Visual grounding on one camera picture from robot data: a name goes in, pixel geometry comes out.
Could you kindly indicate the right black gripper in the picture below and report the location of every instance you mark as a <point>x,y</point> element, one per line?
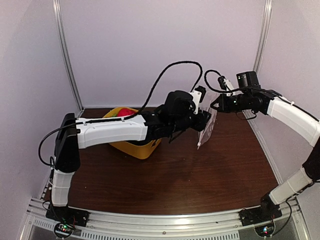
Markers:
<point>223,106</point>

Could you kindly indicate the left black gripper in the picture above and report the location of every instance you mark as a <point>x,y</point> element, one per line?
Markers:
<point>202,121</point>

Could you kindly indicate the clear zip top bag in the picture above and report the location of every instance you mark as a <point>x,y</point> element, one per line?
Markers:
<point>205,134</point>

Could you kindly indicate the large red tomato toy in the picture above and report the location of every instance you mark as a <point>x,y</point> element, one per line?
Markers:
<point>125,112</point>

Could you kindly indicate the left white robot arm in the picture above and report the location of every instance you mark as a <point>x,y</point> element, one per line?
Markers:
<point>179,112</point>

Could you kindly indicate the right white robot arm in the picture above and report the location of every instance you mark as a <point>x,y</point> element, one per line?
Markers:
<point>297,133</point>

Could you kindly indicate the yellow plastic basket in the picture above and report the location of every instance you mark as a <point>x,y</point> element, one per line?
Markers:
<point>137,149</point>

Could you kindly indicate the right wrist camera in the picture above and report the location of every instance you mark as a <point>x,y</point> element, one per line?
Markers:
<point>225,84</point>

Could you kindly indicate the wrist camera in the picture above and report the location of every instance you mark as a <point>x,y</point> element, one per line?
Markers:
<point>198,95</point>
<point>225,84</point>

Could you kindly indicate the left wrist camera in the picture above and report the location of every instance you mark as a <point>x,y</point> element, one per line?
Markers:
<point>198,95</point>

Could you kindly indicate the right aluminium frame post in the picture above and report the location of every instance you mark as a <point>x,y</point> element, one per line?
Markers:
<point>264,31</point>

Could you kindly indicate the aluminium frame post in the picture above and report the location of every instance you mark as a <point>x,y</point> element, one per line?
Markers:
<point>65,54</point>
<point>264,31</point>

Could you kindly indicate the aluminium front rail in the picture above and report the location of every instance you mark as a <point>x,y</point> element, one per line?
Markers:
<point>223,225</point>

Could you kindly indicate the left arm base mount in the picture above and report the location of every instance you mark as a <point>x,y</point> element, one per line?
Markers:
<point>67,220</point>

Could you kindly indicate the left aluminium frame post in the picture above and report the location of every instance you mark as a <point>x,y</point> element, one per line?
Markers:
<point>65,54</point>

